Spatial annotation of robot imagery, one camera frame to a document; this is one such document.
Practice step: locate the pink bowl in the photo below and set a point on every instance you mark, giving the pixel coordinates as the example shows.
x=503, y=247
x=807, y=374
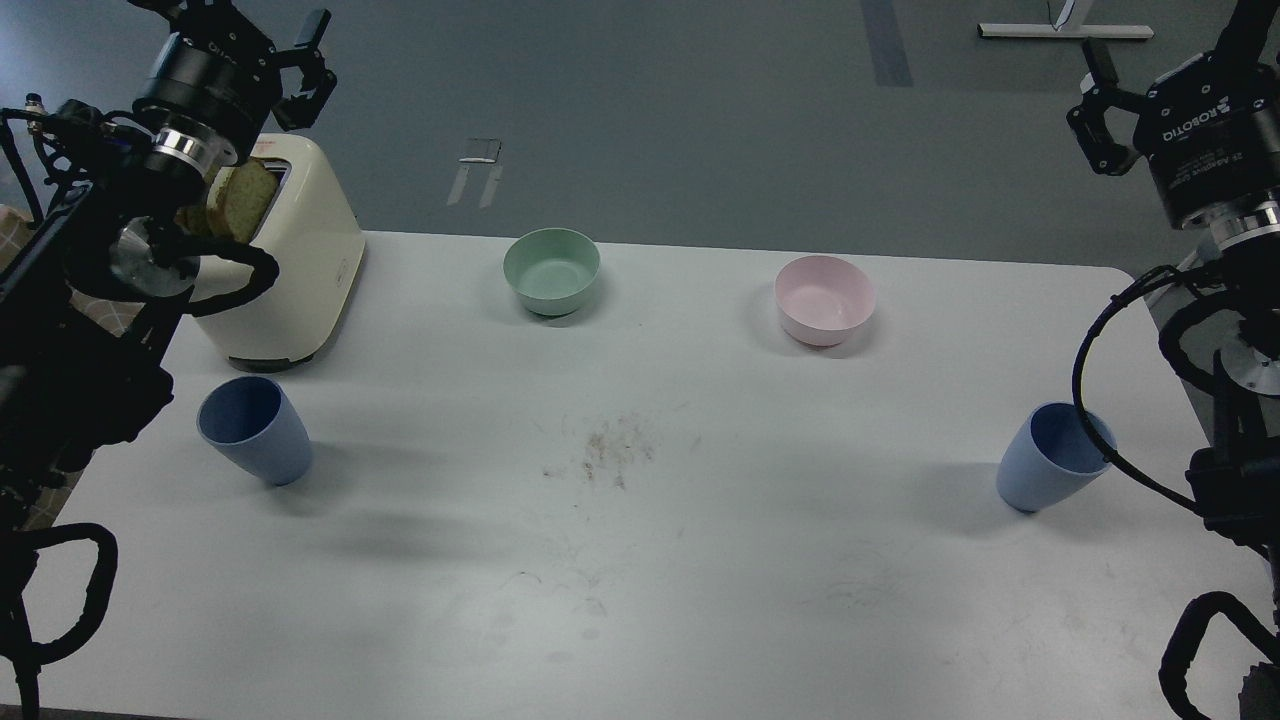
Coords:
x=822, y=301

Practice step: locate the light blue cup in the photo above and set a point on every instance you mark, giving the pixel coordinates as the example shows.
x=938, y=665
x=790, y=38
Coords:
x=1049, y=459

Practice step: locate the black right-side robot arm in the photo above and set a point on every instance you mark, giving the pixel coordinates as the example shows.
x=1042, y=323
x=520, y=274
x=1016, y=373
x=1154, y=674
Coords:
x=1223, y=343

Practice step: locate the front toast slice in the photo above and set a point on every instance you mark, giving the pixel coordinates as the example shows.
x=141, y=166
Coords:
x=238, y=199

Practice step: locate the dark blue cup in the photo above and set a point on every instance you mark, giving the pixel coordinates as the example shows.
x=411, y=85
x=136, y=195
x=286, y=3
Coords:
x=253, y=423

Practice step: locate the white desk leg base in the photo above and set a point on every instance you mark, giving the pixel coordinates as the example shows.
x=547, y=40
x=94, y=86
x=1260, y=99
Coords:
x=1067, y=23

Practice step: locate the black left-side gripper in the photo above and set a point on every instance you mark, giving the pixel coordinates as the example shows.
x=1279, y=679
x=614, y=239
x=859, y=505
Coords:
x=191, y=85

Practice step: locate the cream white toaster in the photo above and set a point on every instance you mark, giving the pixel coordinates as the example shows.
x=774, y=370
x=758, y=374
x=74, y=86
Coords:
x=311, y=231

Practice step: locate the beige checked cloth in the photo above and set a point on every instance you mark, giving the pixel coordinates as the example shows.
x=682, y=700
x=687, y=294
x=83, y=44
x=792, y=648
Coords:
x=15, y=235

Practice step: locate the green bowl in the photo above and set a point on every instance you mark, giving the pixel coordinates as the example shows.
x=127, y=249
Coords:
x=552, y=271

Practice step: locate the black left-side robot arm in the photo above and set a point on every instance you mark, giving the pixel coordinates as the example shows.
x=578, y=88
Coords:
x=69, y=386

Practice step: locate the black Robotiq right-side gripper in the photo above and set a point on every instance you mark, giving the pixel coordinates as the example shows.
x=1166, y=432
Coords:
x=1208, y=132

